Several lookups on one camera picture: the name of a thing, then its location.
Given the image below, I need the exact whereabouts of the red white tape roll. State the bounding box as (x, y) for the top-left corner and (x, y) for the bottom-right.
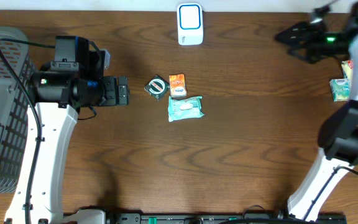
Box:
(144, 75), (170, 101)

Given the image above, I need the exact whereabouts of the small teal tissue pack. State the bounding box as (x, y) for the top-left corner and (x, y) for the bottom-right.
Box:
(329, 78), (350, 102)

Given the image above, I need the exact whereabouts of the small orange tissue pack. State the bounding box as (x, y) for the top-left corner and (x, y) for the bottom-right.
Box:
(169, 74), (187, 98)

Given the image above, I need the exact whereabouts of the green Zappy wipes pack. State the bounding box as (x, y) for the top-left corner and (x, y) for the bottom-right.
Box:
(168, 96), (204, 122)

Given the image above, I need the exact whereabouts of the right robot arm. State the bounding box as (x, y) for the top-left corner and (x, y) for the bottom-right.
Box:
(266, 1), (358, 223)

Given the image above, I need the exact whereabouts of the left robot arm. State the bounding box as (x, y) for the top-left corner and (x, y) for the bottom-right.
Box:
(4, 35), (129, 223)

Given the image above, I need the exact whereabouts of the white barcode scanner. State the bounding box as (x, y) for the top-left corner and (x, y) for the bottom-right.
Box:
(177, 2), (204, 45)

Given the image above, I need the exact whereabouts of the grey plastic mesh basket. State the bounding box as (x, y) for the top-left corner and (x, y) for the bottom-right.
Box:
(0, 27), (36, 194)

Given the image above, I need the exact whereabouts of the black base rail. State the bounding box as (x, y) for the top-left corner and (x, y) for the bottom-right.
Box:
(63, 212), (348, 224)

